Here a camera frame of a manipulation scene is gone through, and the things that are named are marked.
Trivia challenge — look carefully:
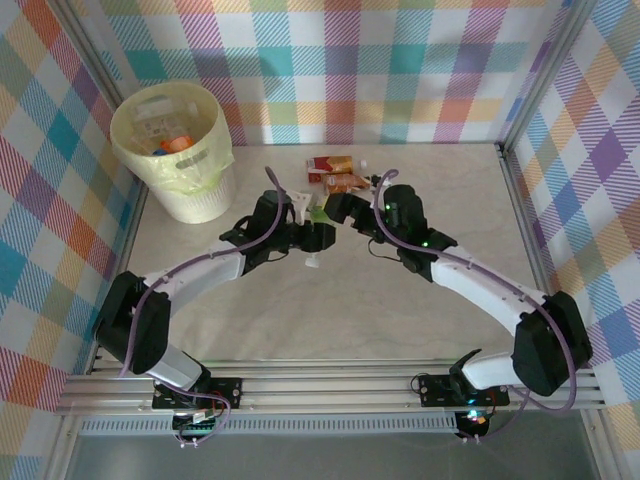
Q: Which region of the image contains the clear square bottle white label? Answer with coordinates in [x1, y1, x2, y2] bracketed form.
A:
[133, 99, 189, 139]

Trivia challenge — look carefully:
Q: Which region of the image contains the cream plastic waste bin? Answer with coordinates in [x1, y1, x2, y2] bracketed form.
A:
[109, 82, 237, 225]

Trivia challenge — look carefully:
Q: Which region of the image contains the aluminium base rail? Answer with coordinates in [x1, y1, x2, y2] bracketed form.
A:
[53, 357, 607, 417]

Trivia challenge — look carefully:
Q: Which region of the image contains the grey slotted cable duct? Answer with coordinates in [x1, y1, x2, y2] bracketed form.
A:
[78, 417, 460, 437]

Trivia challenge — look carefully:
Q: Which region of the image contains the black electronics board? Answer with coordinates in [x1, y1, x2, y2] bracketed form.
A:
[172, 409, 221, 449]
[457, 407, 494, 444]

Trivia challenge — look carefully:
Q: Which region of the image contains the aluminium frame post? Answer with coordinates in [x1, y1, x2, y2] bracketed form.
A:
[59, 0, 126, 109]
[497, 0, 601, 156]

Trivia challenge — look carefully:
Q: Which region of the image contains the pale yellow-green bin liner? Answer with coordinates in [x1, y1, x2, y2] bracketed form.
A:
[109, 82, 236, 199]

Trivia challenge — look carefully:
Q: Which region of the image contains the brown tea bottle orange label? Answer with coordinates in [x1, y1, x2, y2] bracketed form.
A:
[321, 172, 381, 196]

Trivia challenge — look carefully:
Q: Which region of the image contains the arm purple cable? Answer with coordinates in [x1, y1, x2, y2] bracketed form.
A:
[118, 166, 296, 449]
[374, 168, 579, 446]

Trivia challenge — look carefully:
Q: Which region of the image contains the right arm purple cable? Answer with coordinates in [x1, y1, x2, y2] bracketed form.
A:
[374, 168, 579, 446]

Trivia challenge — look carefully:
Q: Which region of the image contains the orange label crushed bottle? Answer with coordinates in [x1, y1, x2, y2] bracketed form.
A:
[158, 134, 195, 154]

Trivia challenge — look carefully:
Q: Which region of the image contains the red and gold tea bottle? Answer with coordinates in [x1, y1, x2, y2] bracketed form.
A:
[305, 154, 370, 184]

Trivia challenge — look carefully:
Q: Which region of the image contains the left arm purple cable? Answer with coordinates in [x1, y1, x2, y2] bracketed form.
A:
[118, 166, 296, 449]

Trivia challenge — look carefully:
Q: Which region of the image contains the aluminium side rail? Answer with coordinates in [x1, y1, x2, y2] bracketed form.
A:
[496, 142, 554, 299]
[87, 182, 151, 374]

